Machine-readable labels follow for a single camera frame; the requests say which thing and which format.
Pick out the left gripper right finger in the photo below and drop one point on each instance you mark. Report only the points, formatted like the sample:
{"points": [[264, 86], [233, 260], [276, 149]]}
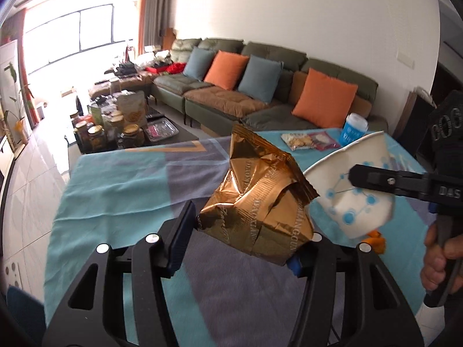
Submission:
{"points": [[350, 299]]}

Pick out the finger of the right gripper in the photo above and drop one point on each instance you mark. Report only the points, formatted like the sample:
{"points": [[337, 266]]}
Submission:
{"points": [[428, 187]]}

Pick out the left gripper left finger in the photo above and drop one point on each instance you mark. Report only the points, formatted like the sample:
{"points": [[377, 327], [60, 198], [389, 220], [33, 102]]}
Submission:
{"points": [[91, 313]]}

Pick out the orange peel piece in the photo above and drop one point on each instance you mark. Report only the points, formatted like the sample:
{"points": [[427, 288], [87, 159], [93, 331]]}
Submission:
{"points": [[376, 240]]}

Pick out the white blue paper cup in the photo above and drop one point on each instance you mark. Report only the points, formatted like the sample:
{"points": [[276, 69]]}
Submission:
{"points": [[353, 211]]}

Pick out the gold snack wrapper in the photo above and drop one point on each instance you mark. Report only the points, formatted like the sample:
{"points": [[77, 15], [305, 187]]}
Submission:
{"points": [[259, 207]]}

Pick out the teal plastic trash bin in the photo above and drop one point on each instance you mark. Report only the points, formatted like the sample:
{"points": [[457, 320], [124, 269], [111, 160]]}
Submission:
{"points": [[28, 312]]}

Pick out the person's right hand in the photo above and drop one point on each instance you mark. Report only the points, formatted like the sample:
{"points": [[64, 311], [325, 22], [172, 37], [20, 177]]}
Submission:
{"points": [[435, 259]]}

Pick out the white bathroom scale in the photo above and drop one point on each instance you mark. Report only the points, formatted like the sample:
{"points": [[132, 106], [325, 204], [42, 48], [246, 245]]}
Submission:
{"points": [[12, 275]]}

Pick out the blue paper coffee cup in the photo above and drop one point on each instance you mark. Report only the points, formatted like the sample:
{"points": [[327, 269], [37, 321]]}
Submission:
{"points": [[355, 127]]}

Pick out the red snack packet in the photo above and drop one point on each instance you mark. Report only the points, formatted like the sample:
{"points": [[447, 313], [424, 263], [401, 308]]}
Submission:
{"points": [[323, 141]]}

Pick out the orange cushion near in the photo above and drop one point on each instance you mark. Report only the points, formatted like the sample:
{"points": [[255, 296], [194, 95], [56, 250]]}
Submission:
{"points": [[325, 101]]}

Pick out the orange cushion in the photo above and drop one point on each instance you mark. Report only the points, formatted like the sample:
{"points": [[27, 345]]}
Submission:
{"points": [[226, 69], [325, 101]]}

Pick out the clear cracker packet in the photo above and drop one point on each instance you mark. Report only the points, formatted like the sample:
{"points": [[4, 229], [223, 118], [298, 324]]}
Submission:
{"points": [[298, 141]]}

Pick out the black glass coffee table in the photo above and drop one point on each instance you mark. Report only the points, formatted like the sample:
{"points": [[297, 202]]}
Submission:
{"points": [[122, 120]]}

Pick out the blue cushion near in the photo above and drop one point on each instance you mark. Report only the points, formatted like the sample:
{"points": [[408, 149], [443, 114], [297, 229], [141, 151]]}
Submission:
{"points": [[260, 79]]}

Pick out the blue cushion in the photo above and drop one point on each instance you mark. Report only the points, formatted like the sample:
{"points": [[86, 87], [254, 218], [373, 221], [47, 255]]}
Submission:
{"points": [[260, 79], [199, 63]]}

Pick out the potted green plant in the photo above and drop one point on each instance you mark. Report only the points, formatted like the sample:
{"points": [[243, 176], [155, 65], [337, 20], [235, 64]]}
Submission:
{"points": [[13, 106]]}

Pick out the white standing air conditioner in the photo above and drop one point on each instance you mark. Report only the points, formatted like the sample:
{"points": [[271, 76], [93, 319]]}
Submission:
{"points": [[8, 51]]}

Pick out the dark green sectional sofa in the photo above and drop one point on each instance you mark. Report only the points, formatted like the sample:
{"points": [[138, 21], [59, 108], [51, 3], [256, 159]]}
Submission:
{"points": [[218, 110]]}

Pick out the orange cushion far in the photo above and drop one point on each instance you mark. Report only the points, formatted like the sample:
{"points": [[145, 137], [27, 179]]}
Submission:
{"points": [[226, 69]]}

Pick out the blue cushion far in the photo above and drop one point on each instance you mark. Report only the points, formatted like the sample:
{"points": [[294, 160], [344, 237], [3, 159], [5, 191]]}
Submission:
{"points": [[199, 63]]}

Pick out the black framed window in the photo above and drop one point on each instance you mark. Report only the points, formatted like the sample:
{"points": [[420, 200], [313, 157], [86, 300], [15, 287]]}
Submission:
{"points": [[67, 35]]}

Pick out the left orange grey curtain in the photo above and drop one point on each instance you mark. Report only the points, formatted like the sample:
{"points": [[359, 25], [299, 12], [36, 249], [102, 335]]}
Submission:
{"points": [[13, 29]]}

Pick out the orange grey curtain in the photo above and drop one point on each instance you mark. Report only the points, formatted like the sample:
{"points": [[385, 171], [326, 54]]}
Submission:
{"points": [[13, 29], [154, 20]]}

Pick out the right orange grey curtain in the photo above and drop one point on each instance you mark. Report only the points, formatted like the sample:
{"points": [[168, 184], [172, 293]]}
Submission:
{"points": [[154, 20]]}

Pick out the white wall switch plate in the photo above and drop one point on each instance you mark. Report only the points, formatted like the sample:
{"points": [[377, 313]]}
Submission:
{"points": [[405, 59]]}

